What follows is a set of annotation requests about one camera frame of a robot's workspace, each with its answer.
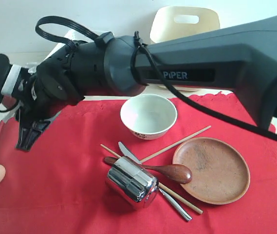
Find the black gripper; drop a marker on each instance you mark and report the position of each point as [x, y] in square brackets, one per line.
[40, 98]

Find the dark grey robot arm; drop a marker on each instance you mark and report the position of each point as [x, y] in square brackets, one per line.
[241, 59]

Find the red table cloth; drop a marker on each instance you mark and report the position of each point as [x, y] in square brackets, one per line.
[58, 187]

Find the steel table knife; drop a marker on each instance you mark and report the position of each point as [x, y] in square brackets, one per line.
[168, 197]

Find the white perforated plastic basket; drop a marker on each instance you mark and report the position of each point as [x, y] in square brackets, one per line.
[55, 48]

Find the white ceramic bowl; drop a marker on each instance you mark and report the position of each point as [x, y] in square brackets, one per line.
[148, 116]

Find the shiny steel cup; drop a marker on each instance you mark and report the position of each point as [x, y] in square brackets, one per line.
[131, 181]

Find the brown wooden spoon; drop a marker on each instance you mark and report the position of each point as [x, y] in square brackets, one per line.
[174, 173]

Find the cream plastic bin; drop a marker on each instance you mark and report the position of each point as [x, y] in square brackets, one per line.
[174, 22]

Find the upper wooden chopstick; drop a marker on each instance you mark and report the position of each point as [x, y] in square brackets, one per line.
[175, 144]

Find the wooden chopstick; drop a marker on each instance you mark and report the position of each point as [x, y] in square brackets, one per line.
[175, 144]
[165, 188]

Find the lower wooden chopstick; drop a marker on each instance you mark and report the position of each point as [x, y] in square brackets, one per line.
[165, 188]

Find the brown wooden plate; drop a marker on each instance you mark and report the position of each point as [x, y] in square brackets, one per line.
[220, 175]

